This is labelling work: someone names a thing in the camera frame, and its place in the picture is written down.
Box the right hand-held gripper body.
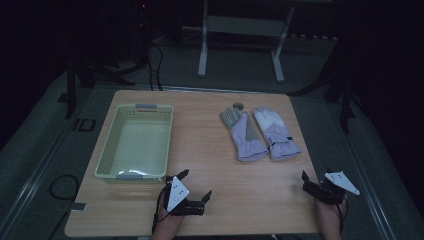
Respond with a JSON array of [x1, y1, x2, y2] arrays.
[[301, 170, 361, 206]]

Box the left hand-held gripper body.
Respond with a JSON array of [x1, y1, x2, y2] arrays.
[[164, 175, 205, 217]]

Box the cream plastic lattice basket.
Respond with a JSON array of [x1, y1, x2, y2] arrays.
[[94, 103, 174, 184]]

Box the lilac and white ski glove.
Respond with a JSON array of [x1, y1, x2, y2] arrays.
[[253, 106, 302, 161], [219, 107, 270, 163]]

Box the person's right hand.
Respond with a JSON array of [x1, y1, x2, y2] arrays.
[[314, 196, 348, 222]]

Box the person's left hand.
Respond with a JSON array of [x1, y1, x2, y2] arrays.
[[158, 203, 188, 232]]

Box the black tripod stand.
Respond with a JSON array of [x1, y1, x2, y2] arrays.
[[58, 58, 136, 120], [289, 58, 359, 135]]

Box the white metal stand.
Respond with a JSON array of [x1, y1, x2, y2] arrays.
[[181, 0, 296, 84]]

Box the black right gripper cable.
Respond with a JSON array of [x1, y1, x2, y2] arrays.
[[335, 202, 350, 233]]

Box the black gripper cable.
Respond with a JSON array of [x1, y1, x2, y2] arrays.
[[335, 202, 350, 233], [151, 181, 173, 234]]

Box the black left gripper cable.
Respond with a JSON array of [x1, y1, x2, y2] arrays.
[[151, 181, 173, 234]]

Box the black hanging cables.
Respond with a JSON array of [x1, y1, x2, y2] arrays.
[[145, 42, 165, 92]]

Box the black rectangular floor frame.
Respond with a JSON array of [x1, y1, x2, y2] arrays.
[[72, 117, 97, 133]]

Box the black looped floor cable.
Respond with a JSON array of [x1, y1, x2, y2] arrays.
[[48, 173, 81, 202]]

